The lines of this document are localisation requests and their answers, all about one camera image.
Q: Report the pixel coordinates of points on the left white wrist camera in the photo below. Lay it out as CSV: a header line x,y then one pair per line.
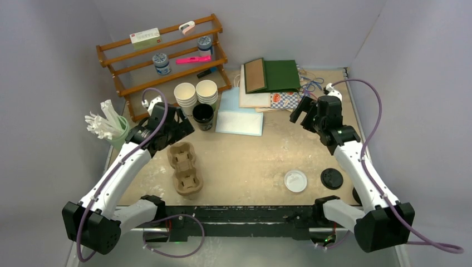
x,y
149,105

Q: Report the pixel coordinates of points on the right blue white jar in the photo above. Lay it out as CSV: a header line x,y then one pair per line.
x,y
205,46

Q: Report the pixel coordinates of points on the green straw holder cup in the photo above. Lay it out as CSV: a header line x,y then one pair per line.
x,y
117,142

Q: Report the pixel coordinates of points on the left white cup stack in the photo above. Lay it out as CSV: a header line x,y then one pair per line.
x,y
185,95

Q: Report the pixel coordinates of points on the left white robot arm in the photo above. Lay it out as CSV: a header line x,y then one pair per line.
x,y
94,222

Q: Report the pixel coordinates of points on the blue white jar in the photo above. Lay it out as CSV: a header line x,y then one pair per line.
x,y
205,46
161,63

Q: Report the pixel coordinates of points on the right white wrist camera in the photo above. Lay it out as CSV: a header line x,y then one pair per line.
x,y
329,90

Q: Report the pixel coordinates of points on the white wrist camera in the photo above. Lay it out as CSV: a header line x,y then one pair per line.
x,y
149,105
329,90

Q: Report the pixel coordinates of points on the black paper cup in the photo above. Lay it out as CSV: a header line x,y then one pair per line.
x,y
203,114

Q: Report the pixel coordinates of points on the black cup lid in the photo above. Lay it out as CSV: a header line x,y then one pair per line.
x,y
331,178
356,196

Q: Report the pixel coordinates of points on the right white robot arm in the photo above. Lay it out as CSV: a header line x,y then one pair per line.
x,y
384,221

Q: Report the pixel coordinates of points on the white green box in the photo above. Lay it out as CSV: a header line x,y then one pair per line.
x,y
145,39

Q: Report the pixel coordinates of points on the black blue marker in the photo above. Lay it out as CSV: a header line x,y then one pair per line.
x,y
206,72

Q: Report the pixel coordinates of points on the light blue paper bag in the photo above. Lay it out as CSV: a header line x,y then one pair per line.
x,y
232,119

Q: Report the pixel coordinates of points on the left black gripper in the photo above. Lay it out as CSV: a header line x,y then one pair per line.
x,y
182,128

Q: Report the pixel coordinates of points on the white cup stack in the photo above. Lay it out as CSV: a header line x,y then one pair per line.
x,y
185,95
207,93

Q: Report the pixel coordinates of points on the white cup lid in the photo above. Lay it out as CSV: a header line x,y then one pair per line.
x,y
295,181

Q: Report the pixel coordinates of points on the left blue white jar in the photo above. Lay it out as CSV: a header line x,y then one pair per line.
x,y
161,63

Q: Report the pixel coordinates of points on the pink marker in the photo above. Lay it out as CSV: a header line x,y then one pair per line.
x,y
190,60

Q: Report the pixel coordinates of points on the white wrapped straws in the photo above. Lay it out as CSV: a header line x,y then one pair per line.
x,y
108,127

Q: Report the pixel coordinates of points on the checkered patterned paper bag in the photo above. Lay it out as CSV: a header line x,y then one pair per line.
x,y
285,100

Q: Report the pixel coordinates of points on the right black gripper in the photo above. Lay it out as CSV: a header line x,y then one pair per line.
x,y
303,107

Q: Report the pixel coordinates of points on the green paper bag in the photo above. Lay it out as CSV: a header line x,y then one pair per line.
x,y
281,76

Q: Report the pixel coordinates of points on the right white cup stack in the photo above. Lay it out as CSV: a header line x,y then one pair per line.
x,y
207,93

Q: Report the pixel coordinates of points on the brown pulp cup carrier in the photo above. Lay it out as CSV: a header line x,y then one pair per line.
x,y
186,178

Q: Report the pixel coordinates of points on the pink white stapler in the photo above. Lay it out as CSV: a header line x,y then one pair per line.
x,y
187,28

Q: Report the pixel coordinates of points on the wooden shelf rack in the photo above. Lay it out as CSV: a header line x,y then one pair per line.
x,y
173,57

